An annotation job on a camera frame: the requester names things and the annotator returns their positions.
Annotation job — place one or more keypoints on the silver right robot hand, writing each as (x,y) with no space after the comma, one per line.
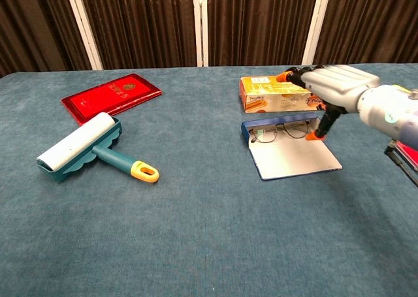
(339,85)

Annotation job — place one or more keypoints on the blue cardboard glasses case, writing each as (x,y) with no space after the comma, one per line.
(294,160)

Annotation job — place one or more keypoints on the metal-frame eyeglasses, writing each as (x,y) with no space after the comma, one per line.
(266,135)

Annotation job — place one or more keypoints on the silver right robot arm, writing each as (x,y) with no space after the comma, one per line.
(392,114)

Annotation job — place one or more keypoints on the brown pleated curtain panel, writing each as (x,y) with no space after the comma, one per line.
(140,23)
(258,23)
(369,23)
(32,23)

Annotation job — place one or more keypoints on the orange cardboard box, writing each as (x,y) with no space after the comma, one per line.
(261,98)

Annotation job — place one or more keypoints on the red ink pad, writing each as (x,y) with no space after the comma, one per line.
(409,155)

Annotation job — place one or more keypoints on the teal table cloth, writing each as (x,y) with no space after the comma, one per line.
(196,228)

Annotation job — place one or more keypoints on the shiny red booklet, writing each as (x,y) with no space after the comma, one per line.
(107,96)

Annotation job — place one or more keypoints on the cream slotted metal rail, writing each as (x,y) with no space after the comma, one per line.
(83,26)
(197,23)
(315,23)

